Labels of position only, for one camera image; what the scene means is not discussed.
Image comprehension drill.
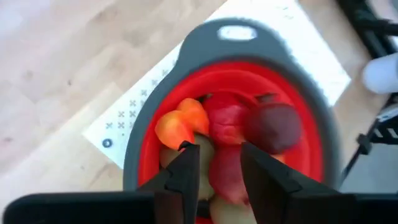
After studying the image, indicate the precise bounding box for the red toy apple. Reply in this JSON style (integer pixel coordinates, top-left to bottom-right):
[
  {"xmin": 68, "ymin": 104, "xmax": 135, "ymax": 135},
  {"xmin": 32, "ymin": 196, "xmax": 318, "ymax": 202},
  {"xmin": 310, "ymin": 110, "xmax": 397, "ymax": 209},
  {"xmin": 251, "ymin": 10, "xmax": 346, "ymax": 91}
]
[{"xmin": 203, "ymin": 93, "xmax": 259, "ymax": 147}]

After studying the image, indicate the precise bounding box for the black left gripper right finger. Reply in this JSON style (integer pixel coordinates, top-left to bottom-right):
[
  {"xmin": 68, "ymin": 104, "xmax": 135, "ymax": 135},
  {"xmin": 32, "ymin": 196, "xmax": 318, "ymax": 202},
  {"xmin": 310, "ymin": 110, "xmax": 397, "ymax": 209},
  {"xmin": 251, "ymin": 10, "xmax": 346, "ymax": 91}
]
[{"xmin": 241, "ymin": 142, "xmax": 340, "ymax": 224}]

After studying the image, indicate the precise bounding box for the brown-green toy kiwi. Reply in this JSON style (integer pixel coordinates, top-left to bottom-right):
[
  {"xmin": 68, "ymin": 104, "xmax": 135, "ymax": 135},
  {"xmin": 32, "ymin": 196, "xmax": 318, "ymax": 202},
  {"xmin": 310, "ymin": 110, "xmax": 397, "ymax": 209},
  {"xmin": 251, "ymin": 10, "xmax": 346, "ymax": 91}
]
[
  {"xmin": 210, "ymin": 195, "xmax": 257, "ymax": 224},
  {"xmin": 159, "ymin": 133, "xmax": 216, "ymax": 200}
]

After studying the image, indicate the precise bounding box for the small orange-red toy fruit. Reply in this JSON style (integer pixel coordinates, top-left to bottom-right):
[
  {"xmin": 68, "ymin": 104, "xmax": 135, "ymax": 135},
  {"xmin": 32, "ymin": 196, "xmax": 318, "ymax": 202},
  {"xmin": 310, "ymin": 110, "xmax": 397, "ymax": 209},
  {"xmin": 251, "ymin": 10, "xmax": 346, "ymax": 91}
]
[{"xmin": 154, "ymin": 110, "xmax": 197, "ymax": 151}]

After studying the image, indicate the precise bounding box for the dark purple toy plum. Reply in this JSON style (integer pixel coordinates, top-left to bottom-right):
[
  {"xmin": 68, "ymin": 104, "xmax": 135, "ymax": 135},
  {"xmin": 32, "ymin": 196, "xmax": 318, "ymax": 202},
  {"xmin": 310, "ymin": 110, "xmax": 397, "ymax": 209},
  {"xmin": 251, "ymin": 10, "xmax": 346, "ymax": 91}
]
[{"xmin": 245, "ymin": 102, "xmax": 303, "ymax": 156}]

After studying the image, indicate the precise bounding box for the red colander with grey rim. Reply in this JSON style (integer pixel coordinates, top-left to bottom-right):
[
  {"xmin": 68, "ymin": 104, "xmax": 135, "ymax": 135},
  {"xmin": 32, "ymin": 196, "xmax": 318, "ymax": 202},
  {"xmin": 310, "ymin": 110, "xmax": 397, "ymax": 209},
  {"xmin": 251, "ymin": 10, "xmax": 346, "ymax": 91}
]
[{"xmin": 123, "ymin": 17, "xmax": 341, "ymax": 224}]

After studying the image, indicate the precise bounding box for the orange toy tangerine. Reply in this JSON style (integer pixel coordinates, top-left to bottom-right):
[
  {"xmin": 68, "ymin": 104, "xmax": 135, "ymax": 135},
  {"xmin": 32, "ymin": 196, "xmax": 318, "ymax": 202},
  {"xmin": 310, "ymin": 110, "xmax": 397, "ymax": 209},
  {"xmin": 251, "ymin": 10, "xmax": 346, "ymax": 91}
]
[{"xmin": 176, "ymin": 97, "xmax": 211, "ymax": 136}]

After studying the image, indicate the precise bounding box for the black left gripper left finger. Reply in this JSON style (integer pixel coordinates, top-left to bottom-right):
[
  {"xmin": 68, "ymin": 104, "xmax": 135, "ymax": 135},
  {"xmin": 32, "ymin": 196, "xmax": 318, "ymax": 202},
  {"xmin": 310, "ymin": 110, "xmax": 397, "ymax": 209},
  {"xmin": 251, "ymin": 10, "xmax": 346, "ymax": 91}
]
[{"xmin": 137, "ymin": 141, "xmax": 201, "ymax": 224}]

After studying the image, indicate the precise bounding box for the white perforated shelf riser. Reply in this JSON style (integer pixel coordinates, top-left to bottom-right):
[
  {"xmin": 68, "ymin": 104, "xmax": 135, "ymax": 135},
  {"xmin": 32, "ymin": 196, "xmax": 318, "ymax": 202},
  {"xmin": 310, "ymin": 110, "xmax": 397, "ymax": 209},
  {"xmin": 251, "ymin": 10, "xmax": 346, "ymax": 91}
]
[{"xmin": 82, "ymin": 0, "xmax": 352, "ymax": 170}]

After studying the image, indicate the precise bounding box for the red-yellow toy mango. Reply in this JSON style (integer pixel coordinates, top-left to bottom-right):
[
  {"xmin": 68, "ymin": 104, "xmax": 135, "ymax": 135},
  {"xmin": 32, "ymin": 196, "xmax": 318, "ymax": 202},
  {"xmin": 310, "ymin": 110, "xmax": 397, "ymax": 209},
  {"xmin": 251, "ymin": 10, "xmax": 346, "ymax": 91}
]
[{"xmin": 208, "ymin": 143, "xmax": 251, "ymax": 207}]

